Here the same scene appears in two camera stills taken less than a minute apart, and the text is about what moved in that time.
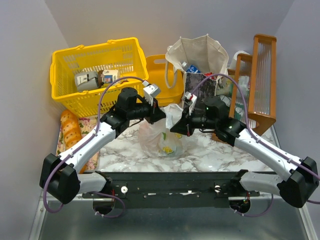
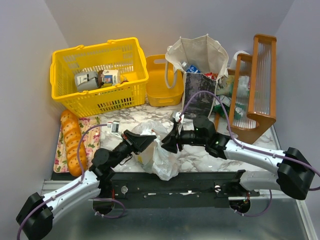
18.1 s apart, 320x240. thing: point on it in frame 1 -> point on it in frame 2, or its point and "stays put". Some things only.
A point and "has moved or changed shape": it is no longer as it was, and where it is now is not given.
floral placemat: (87, 126) stays put
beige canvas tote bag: (198, 58) stays put
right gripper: (188, 122) -> (177, 139)
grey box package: (86, 80) stays put
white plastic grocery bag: (157, 139) has moved or changed shape
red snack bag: (209, 73) stays put
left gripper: (153, 113) -> (130, 141)
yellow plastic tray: (157, 75) stays put
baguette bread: (71, 128) stays put
